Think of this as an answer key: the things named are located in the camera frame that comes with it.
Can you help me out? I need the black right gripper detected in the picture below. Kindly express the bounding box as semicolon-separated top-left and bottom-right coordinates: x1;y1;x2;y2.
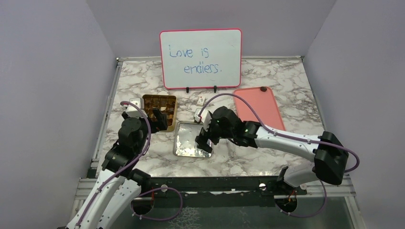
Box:
195;115;234;153

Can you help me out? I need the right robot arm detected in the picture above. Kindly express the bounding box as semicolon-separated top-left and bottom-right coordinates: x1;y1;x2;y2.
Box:
194;106;349;194

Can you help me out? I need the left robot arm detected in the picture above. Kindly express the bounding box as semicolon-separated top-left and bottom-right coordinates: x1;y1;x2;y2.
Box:
65;108;168;229

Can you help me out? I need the gold chocolate box tray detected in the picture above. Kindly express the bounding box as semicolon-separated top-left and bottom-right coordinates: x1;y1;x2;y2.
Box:
142;94;178;132

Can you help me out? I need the silver tin lid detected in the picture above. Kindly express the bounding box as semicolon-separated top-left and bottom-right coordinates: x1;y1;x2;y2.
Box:
173;121;212;158

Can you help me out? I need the small white card box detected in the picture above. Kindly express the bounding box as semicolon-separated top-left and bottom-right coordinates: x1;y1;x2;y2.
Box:
197;96;205;106

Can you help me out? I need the pink plastic tray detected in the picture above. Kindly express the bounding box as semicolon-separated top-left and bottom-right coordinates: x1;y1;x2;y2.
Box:
234;86;285;131

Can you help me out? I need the pink-framed whiteboard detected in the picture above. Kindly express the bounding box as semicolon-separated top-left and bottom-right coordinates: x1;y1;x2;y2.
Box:
160;28;243;90

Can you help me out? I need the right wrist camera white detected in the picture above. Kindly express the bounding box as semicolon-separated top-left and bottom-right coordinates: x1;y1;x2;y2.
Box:
193;108;212;131

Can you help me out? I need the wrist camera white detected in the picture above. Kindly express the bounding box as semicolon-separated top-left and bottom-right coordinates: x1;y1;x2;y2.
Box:
193;108;212;131
125;98;148;119

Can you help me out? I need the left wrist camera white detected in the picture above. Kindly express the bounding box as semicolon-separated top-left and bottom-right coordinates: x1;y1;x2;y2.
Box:
125;98;148;119

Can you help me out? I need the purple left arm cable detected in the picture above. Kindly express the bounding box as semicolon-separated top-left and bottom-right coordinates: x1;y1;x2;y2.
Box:
74;101;152;229

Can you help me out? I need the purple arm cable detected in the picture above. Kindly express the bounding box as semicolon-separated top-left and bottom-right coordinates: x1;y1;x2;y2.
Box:
197;93;361;174
74;101;152;229

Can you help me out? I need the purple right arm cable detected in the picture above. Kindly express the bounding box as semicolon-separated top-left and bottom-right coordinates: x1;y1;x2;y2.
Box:
197;93;361;174

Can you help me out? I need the black table base rail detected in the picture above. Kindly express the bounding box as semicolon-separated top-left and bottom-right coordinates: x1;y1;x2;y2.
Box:
87;169;308;209

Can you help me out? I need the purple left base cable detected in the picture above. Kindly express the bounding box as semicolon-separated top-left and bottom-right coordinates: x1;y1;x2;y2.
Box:
130;186;184;222

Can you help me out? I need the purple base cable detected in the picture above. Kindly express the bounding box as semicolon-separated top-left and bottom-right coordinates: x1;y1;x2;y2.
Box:
274;180;327;219
130;186;184;222

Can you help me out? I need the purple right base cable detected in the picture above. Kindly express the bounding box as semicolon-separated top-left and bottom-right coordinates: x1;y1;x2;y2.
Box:
274;180;327;219

